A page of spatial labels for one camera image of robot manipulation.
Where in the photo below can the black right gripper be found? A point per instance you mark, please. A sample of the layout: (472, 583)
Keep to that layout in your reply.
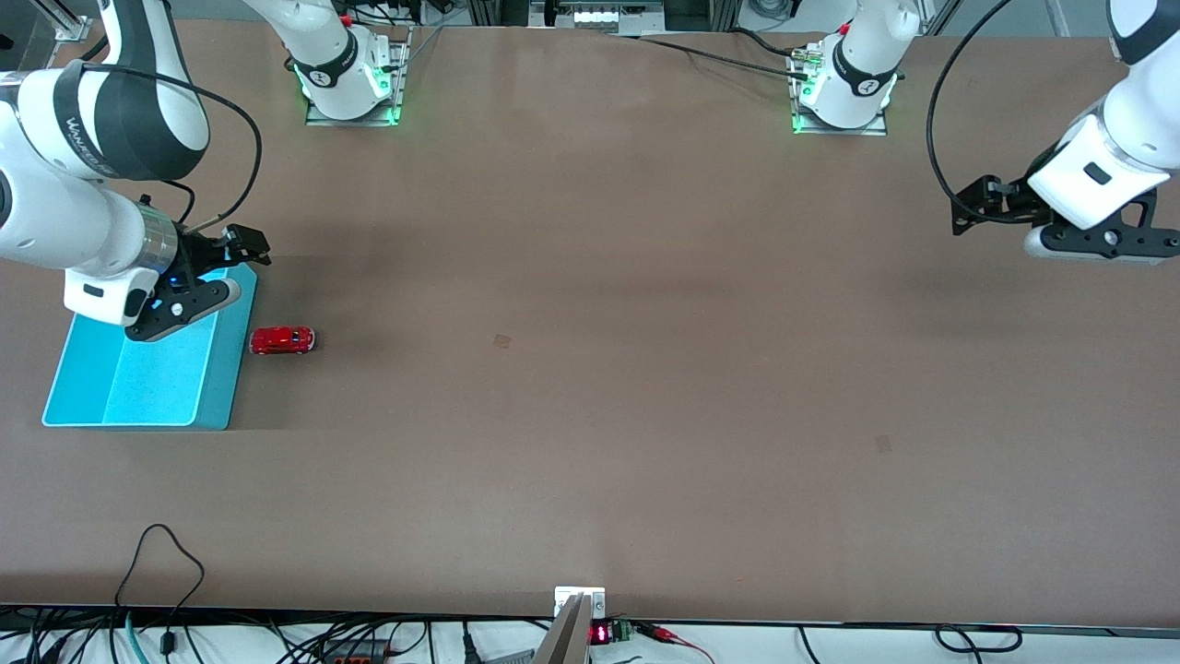
(200, 255)

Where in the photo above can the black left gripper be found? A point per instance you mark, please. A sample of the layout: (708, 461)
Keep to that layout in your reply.
(1011, 203)

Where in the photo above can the red beetle toy car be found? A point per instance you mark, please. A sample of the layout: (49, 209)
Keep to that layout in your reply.
(282, 340)

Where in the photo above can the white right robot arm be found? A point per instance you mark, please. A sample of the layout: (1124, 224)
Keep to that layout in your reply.
(55, 221)

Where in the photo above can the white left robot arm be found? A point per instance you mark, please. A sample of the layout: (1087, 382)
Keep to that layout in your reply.
(862, 65)

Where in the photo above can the blue plastic box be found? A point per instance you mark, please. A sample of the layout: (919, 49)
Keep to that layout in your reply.
(138, 378)

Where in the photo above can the black power strip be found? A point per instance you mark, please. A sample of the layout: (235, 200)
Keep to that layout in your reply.
(355, 653)

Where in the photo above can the lit white device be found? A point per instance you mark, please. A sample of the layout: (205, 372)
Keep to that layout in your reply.
(599, 16)

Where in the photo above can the grey metal bar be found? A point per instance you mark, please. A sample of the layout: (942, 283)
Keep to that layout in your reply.
(564, 641)

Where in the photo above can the red digit display module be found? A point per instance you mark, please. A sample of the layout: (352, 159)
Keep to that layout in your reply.
(601, 634)

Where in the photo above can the red clip lead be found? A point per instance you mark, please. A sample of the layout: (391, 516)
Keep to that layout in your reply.
(659, 633)

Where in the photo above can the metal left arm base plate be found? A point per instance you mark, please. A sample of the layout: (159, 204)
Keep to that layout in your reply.
(876, 130)

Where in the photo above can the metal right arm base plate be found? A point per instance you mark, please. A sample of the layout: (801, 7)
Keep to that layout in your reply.
(402, 65)

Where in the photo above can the metal table corner bracket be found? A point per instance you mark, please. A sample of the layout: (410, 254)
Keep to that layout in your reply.
(74, 28)

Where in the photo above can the aluminium frame rack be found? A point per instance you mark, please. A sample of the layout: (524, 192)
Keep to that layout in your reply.
(724, 11)

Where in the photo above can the white mounting bracket plate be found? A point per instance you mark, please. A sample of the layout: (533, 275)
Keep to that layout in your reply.
(564, 595)

